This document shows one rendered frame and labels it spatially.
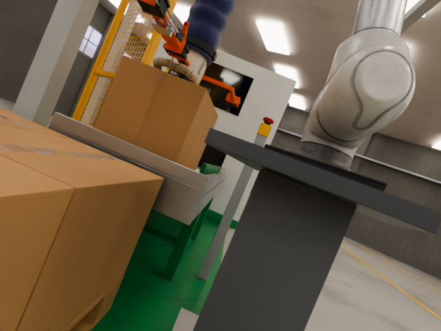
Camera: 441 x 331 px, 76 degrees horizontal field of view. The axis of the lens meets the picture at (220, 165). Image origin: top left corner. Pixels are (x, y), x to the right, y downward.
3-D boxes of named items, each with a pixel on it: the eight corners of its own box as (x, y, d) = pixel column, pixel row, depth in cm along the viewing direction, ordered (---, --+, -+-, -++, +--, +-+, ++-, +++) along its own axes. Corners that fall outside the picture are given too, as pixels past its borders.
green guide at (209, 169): (215, 172, 348) (218, 165, 348) (223, 175, 348) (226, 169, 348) (197, 174, 188) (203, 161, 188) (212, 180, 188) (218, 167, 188)
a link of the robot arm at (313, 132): (343, 165, 90) (367, 102, 91) (365, 157, 72) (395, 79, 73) (294, 147, 93) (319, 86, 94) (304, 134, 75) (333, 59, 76)
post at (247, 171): (197, 273, 176) (260, 123, 175) (207, 277, 175) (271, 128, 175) (196, 277, 169) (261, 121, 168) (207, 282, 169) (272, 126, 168)
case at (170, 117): (138, 150, 184) (161, 92, 184) (193, 174, 181) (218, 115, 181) (87, 138, 125) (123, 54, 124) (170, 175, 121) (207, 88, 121)
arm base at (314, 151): (352, 188, 90) (357, 171, 90) (348, 173, 71) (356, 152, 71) (297, 170, 99) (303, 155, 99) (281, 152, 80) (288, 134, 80)
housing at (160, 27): (155, 32, 110) (159, 21, 110) (171, 38, 110) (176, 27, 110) (149, 22, 103) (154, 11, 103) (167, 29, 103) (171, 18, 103)
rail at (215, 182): (217, 186, 348) (223, 172, 348) (221, 188, 347) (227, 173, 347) (179, 218, 117) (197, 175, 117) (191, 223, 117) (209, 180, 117)
